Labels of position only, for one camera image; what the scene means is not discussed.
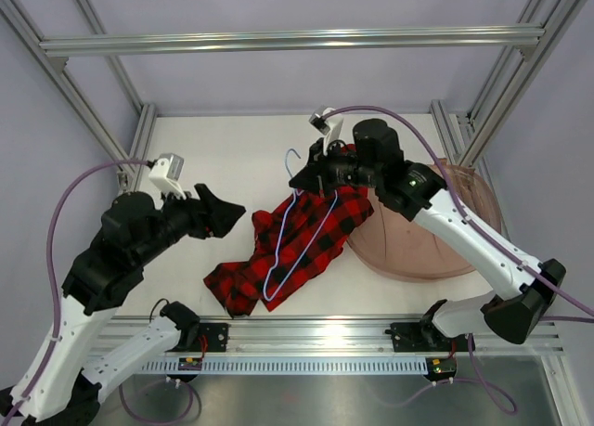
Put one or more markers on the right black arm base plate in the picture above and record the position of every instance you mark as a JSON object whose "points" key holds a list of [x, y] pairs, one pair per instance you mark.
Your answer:
{"points": [[412, 337]]}

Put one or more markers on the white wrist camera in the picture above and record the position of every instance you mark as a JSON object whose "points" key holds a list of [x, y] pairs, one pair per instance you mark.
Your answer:
{"points": [[329, 126], [164, 175]]}

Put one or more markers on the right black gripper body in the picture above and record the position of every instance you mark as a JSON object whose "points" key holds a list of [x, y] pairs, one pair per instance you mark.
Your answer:
{"points": [[340, 169]]}

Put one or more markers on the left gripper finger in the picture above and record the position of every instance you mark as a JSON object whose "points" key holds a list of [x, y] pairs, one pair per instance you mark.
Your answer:
{"points": [[217, 211], [221, 231]]}

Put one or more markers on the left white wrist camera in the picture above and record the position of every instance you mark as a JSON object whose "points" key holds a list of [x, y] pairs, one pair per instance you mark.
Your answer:
{"points": [[164, 175]]}

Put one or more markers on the white slotted cable duct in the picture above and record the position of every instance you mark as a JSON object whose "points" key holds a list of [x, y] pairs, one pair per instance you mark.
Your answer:
{"points": [[287, 365]]}

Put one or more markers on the front aluminium rail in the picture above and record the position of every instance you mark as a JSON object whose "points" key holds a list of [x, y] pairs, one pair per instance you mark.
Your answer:
{"points": [[357, 336]]}

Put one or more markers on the right aluminium frame posts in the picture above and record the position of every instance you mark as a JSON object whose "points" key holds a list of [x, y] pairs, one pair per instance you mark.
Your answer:
{"points": [[466, 135]]}

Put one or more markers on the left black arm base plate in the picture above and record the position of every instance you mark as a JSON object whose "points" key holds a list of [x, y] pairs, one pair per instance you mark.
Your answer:
{"points": [[212, 335]]}

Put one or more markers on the aluminium frame posts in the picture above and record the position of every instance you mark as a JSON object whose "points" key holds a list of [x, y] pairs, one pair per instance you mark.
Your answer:
{"points": [[466, 135], [15, 15]]}

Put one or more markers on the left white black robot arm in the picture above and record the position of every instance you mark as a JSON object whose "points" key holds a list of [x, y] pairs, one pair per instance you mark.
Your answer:
{"points": [[66, 388]]}

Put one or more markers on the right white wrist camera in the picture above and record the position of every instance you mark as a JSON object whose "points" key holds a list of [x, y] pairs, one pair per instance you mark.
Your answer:
{"points": [[329, 126]]}

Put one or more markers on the red black plaid shirt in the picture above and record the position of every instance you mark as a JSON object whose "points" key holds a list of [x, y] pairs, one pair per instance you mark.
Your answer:
{"points": [[293, 244]]}

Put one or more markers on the aluminium frame top crossbar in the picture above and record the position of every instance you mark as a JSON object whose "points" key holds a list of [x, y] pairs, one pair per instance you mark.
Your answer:
{"points": [[332, 39]]}

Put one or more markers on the left aluminium frame posts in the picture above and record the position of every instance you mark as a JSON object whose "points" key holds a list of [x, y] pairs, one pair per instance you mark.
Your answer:
{"points": [[15, 15]]}

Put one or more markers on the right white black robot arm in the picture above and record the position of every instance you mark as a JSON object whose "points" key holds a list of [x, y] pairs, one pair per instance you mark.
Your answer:
{"points": [[522, 287]]}

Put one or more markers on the pink translucent plastic basin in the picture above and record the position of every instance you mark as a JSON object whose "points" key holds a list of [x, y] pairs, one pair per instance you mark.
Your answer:
{"points": [[395, 248]]}

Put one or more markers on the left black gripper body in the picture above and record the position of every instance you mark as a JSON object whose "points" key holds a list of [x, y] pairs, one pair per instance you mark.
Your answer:
{"points": [[183, 217]]}

